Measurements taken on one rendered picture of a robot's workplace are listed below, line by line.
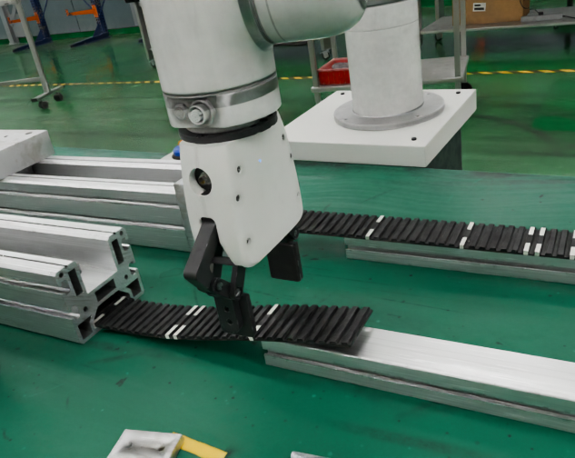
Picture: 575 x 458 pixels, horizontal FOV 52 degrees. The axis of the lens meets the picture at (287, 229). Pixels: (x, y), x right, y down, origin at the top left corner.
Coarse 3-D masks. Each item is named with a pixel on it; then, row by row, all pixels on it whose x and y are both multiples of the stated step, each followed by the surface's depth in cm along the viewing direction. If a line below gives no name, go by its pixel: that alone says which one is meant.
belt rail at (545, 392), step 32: (288, 352) 50; (320, 352) 48; (352, 352) 47; (384, 352) 47; (416, 352) 46; (448, 352) 46; (480, 352) 45; (512, 352) 44; (384, 384) 47; (416, 384) 46; (448, 384) 44; (480, 384) 42; (512, 384) 41; (544, 384) 41; (512, 416) 42; (544, 416) 41
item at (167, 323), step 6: (180, 306) 61; (186, 306) 60; (174, 312) 60; (180, 312) 60; (186, 312) 60; (168, 318) 59; (174, 318) 59; (180, 318) 59; (162, 324) 58; (168, 324) 58; (174, 324) 58; (156, 330) 58; (162, 330) 57; (168, 330) 57; (150, 336) 58; (156, 336) 57; (162, 336) 57
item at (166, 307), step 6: (162, 306) 62; (168, 306) 62; (174, 306) 61; (156, 312) 61; (162, 312) 61; (168, 312) 60; (150, 318) 60; (156, 318) 60; (162, 318) 60; (144, 324) 59; (150, 324) 59; (156, 324) 59; (138, 330) 58; (144, 330) 58; (150, 330) 58
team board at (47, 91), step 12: (0, 0) 536; (12, 0) 533; (24, 12) 543; (24, 24) 546; (36, 60) 560; (0, 84) 580; (12, 84) 577; (48, 84) 572; (36, 96) 561; (60, 96) 590
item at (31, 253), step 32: (0, 224) 70; (32, 224) 68; (64, 224) 66; (96, 224) 65; (0, 256) 61; (32, 256) 60; (64, 256) 66; (96, 256) 63; (128, 256) 64; (0, 288) 62; (32, 288) 59; (64, 288) 58; (96, 288) 60; (128, 288) 65; (0, 320) 65; (32, 320) 62; (64, 320) 59
